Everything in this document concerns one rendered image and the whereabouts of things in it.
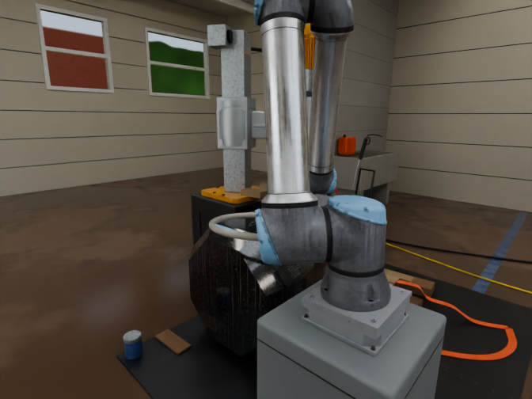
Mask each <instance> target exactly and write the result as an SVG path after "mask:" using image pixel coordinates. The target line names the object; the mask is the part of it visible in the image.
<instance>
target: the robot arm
mask: <svg viewBox="0 0 532 399"><path fill-rule="evenodd" d="M305 23H310V31H311V32H312V33H313V35H314V36H315V48H314V62H313V88H312V101H311V115H310V141H309V144H308V123H307V101H306V59H305V37H304V29H305ZM254 24H255V25H258V26H260V32H261V45H262V63H263V80H264V114H265V133H266V151H267V168H268V189H267V195H266V196H265V197H264V198H263V199H262V200H261V209H257V210H255V216H256V220H255V221H253V222H251V223H250V224H249V228H250V230H251V231H252V232H253V231H255V230H257V236H258V241H259V248H260V257H261V260H262V261H263V262H264V263H266V264H279V265H282V264H308V263H323V262H328V267H327V269H326V272H325V275H324V277H323V279H322V281H321V296H322V298H323V299H324V300H325V301H326V302H327V303H329V304H330V305H332V306H335V307H337V308H339V309H342V310H348V311H353V312H371V311H376V310H380V309H382V308H384V307H385V306H387V305H388V304H389V303H390V299H391V289H390V285H389V282H388V280H387V278H386V274H385V271H384V267H385V249H386V224H387V221H386V208H385V206H384V205H383V204H382V203H381V202H379V201H377V200H375V199H371V198H367V197H362V196H346V195H343V196H332V197H330V198H329V200H328V206H320V207H319V206H318V199H317V197H316V196H315V195H314V194H323V195H324V194H327V193H332V192H333V191H334V190H335V187H336V170H335V169H334V168H333V156H334V149H335V141H336V128H337V121H338V114H339V107H340V93H341V86H342V78H343V71H344V57H345V50H346V43H347V38H348V36H349V35H350V34H351V33H352V32H353V31H354V24H355V14H354V10H353V6H352V2H351V0H255V6H254Z"/></svg>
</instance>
